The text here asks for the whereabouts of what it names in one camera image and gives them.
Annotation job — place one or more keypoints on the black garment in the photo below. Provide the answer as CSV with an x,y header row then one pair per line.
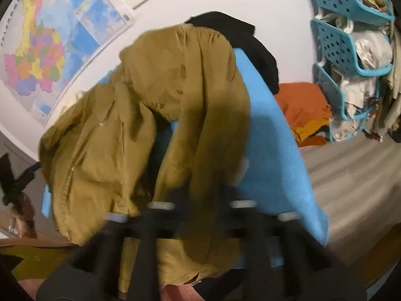
x,y
250,47

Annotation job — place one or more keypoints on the person's left hand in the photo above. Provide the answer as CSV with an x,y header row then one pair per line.
x,y
23,205

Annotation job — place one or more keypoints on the blue plastic storage rack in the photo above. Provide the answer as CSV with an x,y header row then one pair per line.
x,y
332,40

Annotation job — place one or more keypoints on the orange folded cloth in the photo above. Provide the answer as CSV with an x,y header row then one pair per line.
x,y
300,103

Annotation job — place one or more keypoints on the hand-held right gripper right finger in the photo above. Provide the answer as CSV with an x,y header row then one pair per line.
x,y
257,225

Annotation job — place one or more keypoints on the colourful wall map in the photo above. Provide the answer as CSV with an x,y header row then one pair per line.
x,y
47,37

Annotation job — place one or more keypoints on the olive green jacket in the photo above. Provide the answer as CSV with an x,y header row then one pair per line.
x,y
125,116

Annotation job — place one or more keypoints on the crumpled white plastic bag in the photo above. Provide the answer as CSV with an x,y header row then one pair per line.
x,y
372,48

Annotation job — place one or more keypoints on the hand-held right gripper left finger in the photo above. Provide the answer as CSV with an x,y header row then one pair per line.
x,y
150,225

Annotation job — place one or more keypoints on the beige hanging clothes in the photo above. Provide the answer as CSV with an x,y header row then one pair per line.
x,y
393,100

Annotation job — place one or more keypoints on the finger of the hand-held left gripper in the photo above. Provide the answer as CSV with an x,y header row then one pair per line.
x,y
26,177

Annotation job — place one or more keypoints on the pink knitted garment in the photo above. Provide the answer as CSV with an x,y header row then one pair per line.
x,y
29,290

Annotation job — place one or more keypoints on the blue printed blanket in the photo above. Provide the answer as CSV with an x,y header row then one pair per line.
x,y
275,163

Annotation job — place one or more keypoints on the white printed bag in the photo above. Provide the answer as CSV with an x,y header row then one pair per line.
x,y
357,97

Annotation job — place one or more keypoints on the mustard folded cloth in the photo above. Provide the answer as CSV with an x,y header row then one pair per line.
x,y
313,130

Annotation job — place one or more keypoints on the mustard yellow cloth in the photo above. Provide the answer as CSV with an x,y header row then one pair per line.
x,y
44,260

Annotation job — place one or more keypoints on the brown bed frame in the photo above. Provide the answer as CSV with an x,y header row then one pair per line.
x,y
376,272

